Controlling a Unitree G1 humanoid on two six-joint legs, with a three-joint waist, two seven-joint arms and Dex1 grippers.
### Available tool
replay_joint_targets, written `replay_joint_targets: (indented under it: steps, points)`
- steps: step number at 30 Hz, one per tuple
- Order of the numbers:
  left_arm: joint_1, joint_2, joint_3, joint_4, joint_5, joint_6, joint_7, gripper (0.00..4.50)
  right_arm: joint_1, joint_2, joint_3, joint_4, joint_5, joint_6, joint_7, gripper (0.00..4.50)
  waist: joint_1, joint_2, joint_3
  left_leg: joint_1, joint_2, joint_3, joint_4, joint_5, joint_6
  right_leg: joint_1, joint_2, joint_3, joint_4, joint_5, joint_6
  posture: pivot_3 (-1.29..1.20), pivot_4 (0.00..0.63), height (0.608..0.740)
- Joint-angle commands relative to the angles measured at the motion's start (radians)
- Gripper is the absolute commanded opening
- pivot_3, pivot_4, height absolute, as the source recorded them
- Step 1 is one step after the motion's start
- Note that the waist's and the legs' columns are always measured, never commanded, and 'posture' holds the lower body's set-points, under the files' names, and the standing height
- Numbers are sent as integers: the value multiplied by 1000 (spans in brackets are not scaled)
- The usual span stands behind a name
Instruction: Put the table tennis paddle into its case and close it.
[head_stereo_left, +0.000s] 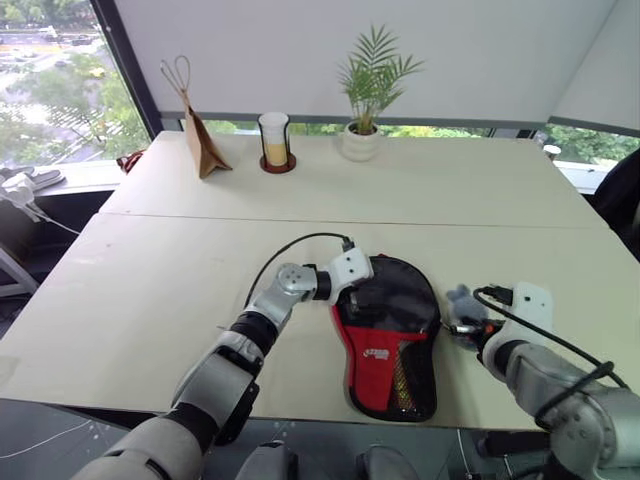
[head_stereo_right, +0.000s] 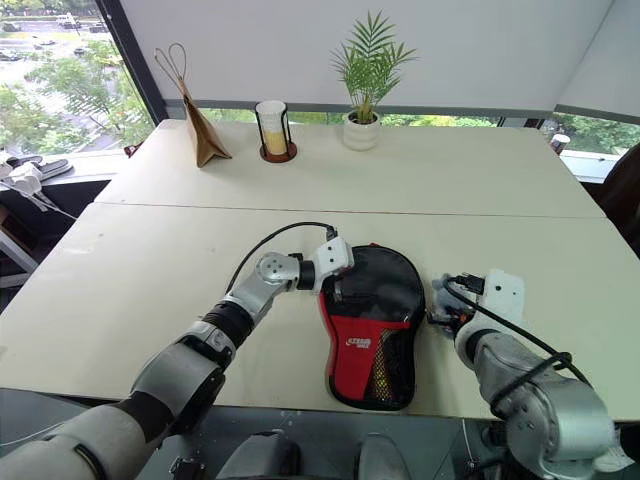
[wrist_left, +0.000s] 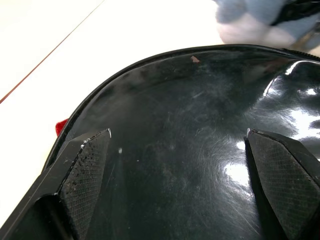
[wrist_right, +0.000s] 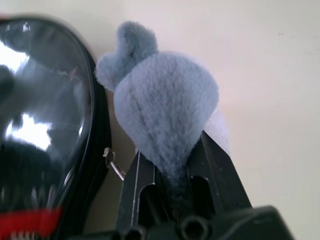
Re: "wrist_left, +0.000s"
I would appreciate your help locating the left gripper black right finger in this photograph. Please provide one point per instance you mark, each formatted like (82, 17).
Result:
(282, 180)

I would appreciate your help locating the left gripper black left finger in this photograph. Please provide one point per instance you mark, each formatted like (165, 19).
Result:
(75, 180)

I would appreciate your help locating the black paddle case red lining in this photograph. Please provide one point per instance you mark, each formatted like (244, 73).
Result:
(175, 120)

